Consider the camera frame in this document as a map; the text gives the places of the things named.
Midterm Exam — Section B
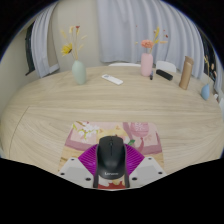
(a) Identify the blue vase with dried flowers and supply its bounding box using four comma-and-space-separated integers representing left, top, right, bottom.
200, 54, 218, 101

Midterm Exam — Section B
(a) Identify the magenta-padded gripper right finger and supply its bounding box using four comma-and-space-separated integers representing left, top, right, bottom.
123, 143, 167, 189

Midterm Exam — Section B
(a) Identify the dark window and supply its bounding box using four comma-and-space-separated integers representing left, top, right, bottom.
199, 28, 217, 79
24, 21, 37, 76

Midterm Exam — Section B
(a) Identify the narrow white curtain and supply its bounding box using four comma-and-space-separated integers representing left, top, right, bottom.
31, 2, 61, 79

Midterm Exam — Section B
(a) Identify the white remote control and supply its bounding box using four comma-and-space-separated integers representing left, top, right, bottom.
101, 73, 124, 86

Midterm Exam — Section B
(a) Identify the cartoon print mouse pad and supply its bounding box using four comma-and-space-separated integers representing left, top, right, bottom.
58, 120, 165, 190

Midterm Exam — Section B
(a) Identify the green vase with yellow flowers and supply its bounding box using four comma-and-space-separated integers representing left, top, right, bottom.
59, 25, 88, 86

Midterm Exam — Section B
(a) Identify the white chair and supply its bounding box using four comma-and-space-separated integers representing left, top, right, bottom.
155, 60, 178, 74
108, 62, 142, 68

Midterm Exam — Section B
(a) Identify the tall gold bottle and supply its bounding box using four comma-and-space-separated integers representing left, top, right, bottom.
178, 55, 195, 91

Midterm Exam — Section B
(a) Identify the black computer mouse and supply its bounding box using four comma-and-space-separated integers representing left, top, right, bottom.
95, 134, 128, 181

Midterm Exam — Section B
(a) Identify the pink vase with orange flowers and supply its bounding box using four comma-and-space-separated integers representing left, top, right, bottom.
134, 23, 169, 78

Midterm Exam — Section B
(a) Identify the wide white curtain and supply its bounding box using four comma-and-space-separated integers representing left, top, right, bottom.
96, 0, 205, 79

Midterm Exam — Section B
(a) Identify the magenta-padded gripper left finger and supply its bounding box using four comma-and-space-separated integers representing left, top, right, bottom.
57, 143, 100, 189

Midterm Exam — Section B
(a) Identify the black oblong case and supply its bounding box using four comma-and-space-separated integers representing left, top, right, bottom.
155, 68, 174, 82

